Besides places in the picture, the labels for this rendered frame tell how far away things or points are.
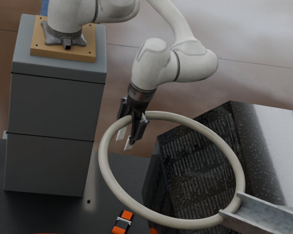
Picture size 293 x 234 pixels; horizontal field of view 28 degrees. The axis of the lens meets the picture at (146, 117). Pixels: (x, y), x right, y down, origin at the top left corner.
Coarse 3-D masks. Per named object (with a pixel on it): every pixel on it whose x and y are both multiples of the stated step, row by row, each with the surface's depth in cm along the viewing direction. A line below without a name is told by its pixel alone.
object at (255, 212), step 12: (240, 192) 182; (252, 204) 180; (264, 204) 177; (228, 216) 173; (240, 216) 179; (252, 216) 178; (264, 216) 178; (276, 216) 176; (288, 216) 174; (240, 228) 172; (252, 228) 169; (264, 228) 167; (276, 228) 173; (288, 228) 173
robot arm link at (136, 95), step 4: (132, 84) 186; (128, 88) 189; (132, 88) 186; (136, 88) 185; (156, 88) 187; (128, 92) 189; (132, 92) 187; (136, 92) 186; (140, 92) 185; (144, 92) 185; (148, 92) 185; (152, 92) 186; (132, 96) 188; (136, 96) 186; (140, 96) 186; (144, 96) 186; (148, 96) 186; (152, 96) 188; (136, 100) 187; (140, 100) 187; (144, 100) 187; (148, 100) 189
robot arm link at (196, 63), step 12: (156, 0) 189; (168, 0) 191; (168, 12) 190; (180, 24) 190; (180, 36) 189; (192, 36) 190; (180, 48) 185; (192, 48) 186; (204, 48) 188; (180, 60) 183; (192, 60) 184; (204, 60) 186; (216, 60) 190; (180, 72) 183; (192, 72) 185; (204, 72) 187
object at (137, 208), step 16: (160, 112) 202; (112, 128) 190; (192, 128) 204; (208, 128) 203; (224, 144) 199; (112, 176) 174; (240, 176) 190; (144, 208) 169; (160, 224) 169; (176, 224) 168; (192, 224) 170; (208, 224) 172
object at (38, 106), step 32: (32, 32) 261; (96, 32) 272; (32, 64) 244; (64, 64) 247; (96, 64) 252; (32, 96) 254; (64, 96) 255; (96, 96) 256; (32, 128) 266; (64, 128) 267; (32, 160) 278; (64, 160) 280; (32, 192) 293; (64, 192) 294
